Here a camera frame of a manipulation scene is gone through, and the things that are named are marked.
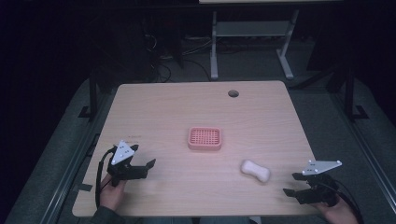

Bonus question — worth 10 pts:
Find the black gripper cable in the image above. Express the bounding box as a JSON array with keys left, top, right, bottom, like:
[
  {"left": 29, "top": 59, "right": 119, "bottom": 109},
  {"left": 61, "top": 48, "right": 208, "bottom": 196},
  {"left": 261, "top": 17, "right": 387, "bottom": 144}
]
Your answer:
[
  {"left": 94, "top": 147, "right": 117, "bottom": 209},
  {"left": 323, "top": 178, "right": 366, "bottom": 224}
]

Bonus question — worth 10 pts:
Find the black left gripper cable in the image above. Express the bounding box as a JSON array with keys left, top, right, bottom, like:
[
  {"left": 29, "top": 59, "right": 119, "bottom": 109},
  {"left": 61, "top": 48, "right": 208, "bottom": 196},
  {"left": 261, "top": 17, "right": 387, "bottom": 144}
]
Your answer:
[{"left": 94, "top": 147, "right": 117, "bottom": 209}]

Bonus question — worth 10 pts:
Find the person's left hand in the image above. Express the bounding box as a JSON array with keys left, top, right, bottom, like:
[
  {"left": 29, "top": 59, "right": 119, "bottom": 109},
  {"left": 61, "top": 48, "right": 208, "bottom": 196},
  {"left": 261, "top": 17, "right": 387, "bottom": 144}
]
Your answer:
[{"left": 99, "top": 173, "right": 127, "bottom": 213}]

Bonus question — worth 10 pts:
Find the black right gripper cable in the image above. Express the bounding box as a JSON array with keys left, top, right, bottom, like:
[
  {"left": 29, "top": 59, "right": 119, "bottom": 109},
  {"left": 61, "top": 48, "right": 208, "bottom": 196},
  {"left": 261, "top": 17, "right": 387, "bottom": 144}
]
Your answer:
[{"left": 323, "top": 178, "right": 366, "bottom": 224}]

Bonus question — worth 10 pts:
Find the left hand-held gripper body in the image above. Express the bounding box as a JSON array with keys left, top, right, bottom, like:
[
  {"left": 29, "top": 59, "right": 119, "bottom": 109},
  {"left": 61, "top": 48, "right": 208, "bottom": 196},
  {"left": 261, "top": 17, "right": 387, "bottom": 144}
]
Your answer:
[{"left": 106, "top": 139, "right": 149, "bottom": 188}]

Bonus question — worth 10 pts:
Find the black metal stand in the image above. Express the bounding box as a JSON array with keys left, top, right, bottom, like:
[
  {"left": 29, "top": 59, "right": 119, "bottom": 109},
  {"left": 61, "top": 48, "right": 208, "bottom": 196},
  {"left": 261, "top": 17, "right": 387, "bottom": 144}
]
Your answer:
[
  {"left": 344, "top": 66, "right": 370, "bottom": 122},
  {"left": 78, "top": 69, "right": 100, "bottom": 122}
]

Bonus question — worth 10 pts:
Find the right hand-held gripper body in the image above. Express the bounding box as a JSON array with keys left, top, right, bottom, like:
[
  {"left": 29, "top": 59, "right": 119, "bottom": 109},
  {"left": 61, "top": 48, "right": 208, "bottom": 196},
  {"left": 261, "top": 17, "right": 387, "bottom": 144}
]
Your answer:
[{"left": 297, "top": 160, "right": 343, "bottom": 208}]

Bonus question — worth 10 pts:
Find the bundle of floor cables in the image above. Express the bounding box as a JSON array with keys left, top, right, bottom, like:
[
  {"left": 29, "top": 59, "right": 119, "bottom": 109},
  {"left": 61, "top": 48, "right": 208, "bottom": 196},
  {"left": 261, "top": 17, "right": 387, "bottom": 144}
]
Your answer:
[{"left": 141, "top": 32, "right": 213, "bottom": 82}]

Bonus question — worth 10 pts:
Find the white metal desk frame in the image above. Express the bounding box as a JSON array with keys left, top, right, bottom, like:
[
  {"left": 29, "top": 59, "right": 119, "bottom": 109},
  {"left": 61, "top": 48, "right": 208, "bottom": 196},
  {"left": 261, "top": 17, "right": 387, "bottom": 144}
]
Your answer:
[{"left": 209, "top": 8, "right": 301, "bottom": 80}]

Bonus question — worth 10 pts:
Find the white soap bar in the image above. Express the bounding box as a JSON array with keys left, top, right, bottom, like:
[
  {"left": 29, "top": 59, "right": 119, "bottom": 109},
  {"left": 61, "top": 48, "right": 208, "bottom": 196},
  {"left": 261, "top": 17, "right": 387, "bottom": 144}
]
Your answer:
[{"left": 240, "top": 159, "right": 272, "bottom": 184}]

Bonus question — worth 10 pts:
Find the pink soap dish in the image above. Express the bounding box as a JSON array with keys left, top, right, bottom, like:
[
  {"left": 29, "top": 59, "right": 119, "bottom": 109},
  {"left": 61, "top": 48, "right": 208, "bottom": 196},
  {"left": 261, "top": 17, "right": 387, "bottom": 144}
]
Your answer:
[{"left": 187, "top": 126, "right": 223, "bottom": 152}]

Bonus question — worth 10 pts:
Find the person's right hand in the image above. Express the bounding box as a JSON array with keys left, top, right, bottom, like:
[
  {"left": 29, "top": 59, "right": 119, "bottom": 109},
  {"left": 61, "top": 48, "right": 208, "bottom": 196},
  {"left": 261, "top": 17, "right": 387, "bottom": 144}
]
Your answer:
[{"left": 311, "top": 196, "right": 360, "bottom": 224}]

